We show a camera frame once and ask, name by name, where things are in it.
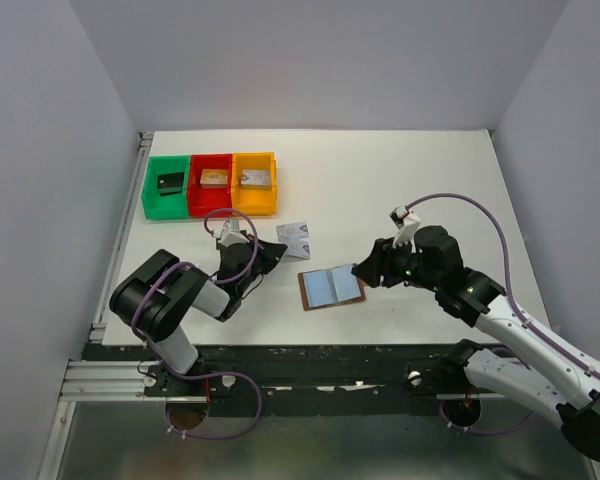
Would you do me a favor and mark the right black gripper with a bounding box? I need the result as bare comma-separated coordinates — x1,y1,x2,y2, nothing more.
350,232,441,292

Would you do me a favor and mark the silver VIP card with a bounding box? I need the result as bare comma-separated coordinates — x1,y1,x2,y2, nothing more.
276,221,309,240
281,237,311,260

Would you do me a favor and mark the brown leather card holder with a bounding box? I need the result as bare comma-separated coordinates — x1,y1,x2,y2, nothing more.
297,263,366,311

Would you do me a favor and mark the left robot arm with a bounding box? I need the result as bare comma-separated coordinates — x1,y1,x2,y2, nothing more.
109,240,287,395

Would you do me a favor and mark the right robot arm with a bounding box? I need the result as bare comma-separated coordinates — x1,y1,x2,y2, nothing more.
352,226,600,462

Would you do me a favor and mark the silver card in yellow bin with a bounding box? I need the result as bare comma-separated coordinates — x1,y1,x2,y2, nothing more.
240,169,271,189

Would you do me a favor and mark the gold card in red bin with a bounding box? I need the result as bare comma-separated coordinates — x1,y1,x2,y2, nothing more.
199,169,228,189

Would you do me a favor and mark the black card in green bin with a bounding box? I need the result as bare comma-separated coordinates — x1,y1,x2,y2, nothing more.
156,172,185,196

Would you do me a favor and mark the yellow plastic bin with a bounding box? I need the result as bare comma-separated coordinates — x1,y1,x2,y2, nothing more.
231,152,278,216

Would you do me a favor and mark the red plastic bin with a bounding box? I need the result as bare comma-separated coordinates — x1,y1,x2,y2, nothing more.
186,153,233,218

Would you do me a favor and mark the green plastic bin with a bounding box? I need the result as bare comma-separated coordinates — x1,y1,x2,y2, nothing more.
141,155,190,220

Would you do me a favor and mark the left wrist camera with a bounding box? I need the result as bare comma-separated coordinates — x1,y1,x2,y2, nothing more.
213,218,249,249

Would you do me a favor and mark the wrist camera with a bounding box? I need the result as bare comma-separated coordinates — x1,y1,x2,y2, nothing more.
213,218,249,249
390,205,421,248

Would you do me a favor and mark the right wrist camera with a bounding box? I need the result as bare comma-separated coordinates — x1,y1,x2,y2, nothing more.
390,205,421,248

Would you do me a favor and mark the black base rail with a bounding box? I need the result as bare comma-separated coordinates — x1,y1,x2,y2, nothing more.
144,339,531,419

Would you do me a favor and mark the aluminium frame rail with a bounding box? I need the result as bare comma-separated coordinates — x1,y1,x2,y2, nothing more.
37,132,154,479

